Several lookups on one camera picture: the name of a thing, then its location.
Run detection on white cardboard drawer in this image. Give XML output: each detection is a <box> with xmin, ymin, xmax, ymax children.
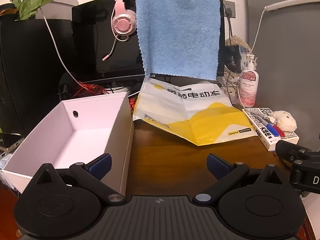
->
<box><xmin>1</xmin><ymin>92</ymin><xmax>135</xmax><ymax>196</ymax></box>

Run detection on red keyboard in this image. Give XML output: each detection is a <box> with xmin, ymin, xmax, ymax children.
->
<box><xmin>128</xmin><ymin>97</ymin><xmax>138</xmax><ymax>117</ymax></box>

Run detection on white charging cable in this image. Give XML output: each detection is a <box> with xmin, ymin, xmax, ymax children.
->
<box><xmin>236</xmin><ymin>7</ymin><xmax>268</xmax><ymax>105</ymax></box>

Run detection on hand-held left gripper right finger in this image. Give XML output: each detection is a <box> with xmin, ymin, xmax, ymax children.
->
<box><xmin>192</xmin><ymin>153</ymin><xmax>285</xmax><ymax>204</ymax></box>

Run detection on white plastic strip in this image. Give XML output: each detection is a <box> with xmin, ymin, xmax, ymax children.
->
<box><xmin>264</xmin><ymin>0</ymin><xmax>320</xmax><ymax>12</ymax></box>

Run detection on pink headset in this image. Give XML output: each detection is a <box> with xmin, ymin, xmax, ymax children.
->
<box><xmin>102</xmin><ymin>0</ymin><xmax>137</xmax><ymax>62</ymax></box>

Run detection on black and white book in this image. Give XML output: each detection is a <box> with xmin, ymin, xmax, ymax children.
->
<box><xmin>242</xmin><ymin>107</ymin><xmax>300</xmax><ymax>152</ymax></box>

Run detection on smartphone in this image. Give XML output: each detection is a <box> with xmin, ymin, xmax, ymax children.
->
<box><xmin>0</xmin><ymin>132</ymin><xmax>25</xmax><ymax>153</ymax></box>

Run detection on woven basket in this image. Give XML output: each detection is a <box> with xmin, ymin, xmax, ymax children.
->
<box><xmin>223</xmin><ymin>36</ymin><xmax>251</xmax><ymax>98</ymax></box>

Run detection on red pen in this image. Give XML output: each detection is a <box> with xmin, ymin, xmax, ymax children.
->
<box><xmin>271</xmin><ymin>124</ymin><xmax>286</xmax><ymax>138</ymax></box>

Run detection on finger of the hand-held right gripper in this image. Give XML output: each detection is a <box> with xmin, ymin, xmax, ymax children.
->
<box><xmin>275</xmin><ymin>140</ymin><xmax>313</xmax><ymax>162</ymax></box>

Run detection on white plush toy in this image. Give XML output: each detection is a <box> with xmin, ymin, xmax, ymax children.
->
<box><xmin>269</xmin><ymin>110</ymin><xmax>297</xmax><ymax>132</ymax></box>

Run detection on pink lotion pump bottle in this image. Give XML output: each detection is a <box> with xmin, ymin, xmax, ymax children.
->
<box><xmin>237</xmin><ymin>54</ymin><xmax>259</xmax><ymax>108</ymax></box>

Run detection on blue pen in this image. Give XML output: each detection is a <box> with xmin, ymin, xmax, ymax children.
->
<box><xmin>251</xmin><ymin>112</ymin><xmax>283</xmax><ymax>137</ymax></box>

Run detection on red wires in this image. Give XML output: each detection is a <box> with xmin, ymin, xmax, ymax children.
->
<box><xmin>74</xmin><ymin>81</ymin><xmax>109</xmax><ymax>96</ymax></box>

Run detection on white box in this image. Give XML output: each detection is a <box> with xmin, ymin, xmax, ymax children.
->
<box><xmin>35</xmin><ymin>0</ymin><xmax>79</xmax><ymax>20</ymax></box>

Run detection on wall socket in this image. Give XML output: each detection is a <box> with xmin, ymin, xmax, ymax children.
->
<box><xmin>223</xmin><ymin>0</ymin><xmax>236</xmax><ymax>19</ymax></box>

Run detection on grey panel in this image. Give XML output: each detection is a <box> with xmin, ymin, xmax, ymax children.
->
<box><xmin>244</xmin><ymin>0</ymin><xmax>320</xmax><ymax>153</ymax></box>

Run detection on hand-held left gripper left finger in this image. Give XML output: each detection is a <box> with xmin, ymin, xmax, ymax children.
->
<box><xmin>32</xmin><ymin>153</ymin><xmax>127</xmax><ymax>205</ymax></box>

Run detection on black computer tower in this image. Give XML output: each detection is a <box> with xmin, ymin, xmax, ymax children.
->
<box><xmin>0</xmin><ymin>19</ymin><xmax>77</xmax><ymax>135</ymax></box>

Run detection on light blue towel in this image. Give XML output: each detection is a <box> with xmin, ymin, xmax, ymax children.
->
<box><xmin>133</xmin><ymin>0</ymin><xmax>225</xmax><ymax>81</ymax></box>

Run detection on yellow and white plastic bag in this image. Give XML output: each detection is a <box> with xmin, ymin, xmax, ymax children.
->
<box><xmin>132</xmin><ymin>77</ymin><xmax>258</xmax><ymax>146</ymax></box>

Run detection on black computer monitor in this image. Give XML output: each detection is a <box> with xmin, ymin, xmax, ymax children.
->
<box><xmin>72</xmin><ymin>0</ymin><xmax>225</xmax><ymax>80</ymax></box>

